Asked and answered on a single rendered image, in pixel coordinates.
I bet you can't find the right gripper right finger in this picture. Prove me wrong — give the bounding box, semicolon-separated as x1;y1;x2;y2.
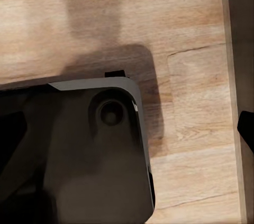
237;111;254;153

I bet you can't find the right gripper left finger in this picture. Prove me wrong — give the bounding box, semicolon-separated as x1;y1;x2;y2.
0;111;28;174

